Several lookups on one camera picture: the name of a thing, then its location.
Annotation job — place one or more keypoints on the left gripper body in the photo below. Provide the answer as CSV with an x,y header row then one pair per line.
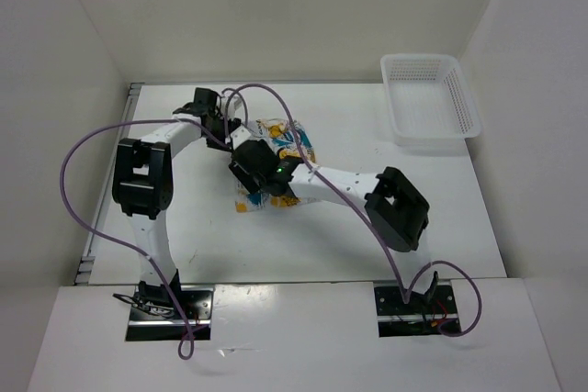
x,y
220,128

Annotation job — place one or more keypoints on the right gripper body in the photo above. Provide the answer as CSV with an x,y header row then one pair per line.
x,y
250,182

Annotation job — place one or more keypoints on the printed white yellow teal shorts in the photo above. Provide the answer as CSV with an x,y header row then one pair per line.
x,y
280,136

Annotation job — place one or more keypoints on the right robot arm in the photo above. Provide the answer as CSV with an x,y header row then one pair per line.
x,y
393,210

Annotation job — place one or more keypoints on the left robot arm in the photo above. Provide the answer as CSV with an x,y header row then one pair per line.
x,y
143,183

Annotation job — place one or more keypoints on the white plastic basket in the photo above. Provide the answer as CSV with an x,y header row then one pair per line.
x,y
429,99

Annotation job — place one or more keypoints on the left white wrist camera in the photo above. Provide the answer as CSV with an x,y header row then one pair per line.
x,y
231,102

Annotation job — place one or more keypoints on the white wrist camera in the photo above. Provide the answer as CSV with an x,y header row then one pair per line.
x,y
231,102
240,136

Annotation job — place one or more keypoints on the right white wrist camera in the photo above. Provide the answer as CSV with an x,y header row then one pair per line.
x,y
240,136

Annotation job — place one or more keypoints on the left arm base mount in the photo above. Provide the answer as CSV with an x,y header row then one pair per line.
x,y
152,323

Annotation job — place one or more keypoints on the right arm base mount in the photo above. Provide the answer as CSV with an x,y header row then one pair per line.
x,y
422,316

